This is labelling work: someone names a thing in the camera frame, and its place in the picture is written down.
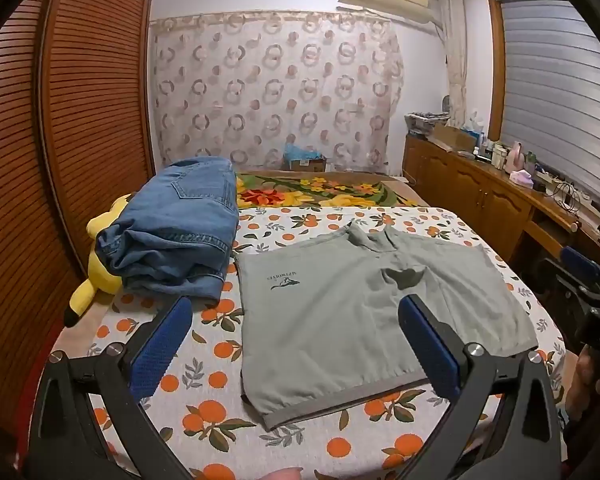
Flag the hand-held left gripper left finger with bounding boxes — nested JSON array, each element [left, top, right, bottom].
[[27, 296, 196, 480]]

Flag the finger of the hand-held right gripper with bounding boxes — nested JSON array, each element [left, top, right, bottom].
[[559, 246, 600, 295]]

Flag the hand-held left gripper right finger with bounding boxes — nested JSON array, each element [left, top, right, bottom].
[[397, 294, 563, 480]]

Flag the grey pants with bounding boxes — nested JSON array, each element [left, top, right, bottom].
[[234, 220, 539, 432]]

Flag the person's right hand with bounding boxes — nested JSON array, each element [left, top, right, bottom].
[[564, 344, 600, 423]]

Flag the yellow plush toy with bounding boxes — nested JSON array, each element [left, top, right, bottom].
[[62, 193, 133, 328]]

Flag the wooden cabinet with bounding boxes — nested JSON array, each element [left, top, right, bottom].
[[402, 132, 600, 281]]

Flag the pink bottle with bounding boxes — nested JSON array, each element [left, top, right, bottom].
[[505, 141, 529, 172]]

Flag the blue denim jeans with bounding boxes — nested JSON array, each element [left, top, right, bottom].
[[94, 156, 240, 307]]

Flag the orange fruit print bed sheet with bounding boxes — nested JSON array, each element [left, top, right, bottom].
[[47, 205, 567, 480]]

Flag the flat cardboard box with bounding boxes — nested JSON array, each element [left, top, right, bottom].
[[426, 124, 482, 154]]

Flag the grey window blind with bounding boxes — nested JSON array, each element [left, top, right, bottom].
[[500, 0, 600, 213]]

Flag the floral blanket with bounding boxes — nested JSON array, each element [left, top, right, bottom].
[[235, 171, 431, 210]]

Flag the basket of small packets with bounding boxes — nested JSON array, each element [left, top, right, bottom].
[[405, 111, 451, 137]]

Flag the wooden louvered wardrobe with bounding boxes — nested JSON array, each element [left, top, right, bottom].
[[0, 0, 159, 443]]

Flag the cardboard box with blue bag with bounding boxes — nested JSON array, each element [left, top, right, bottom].
[[282, 142, 329, 174]]

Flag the white lace curtain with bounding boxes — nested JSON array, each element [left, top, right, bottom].
[[436, 0, 469, 130]]

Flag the tangled cables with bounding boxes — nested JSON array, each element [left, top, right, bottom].
[[551, 181, 583, 212]]

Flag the ring patterned wall cloth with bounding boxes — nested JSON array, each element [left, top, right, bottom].
[[149, 10, 406, 173]]

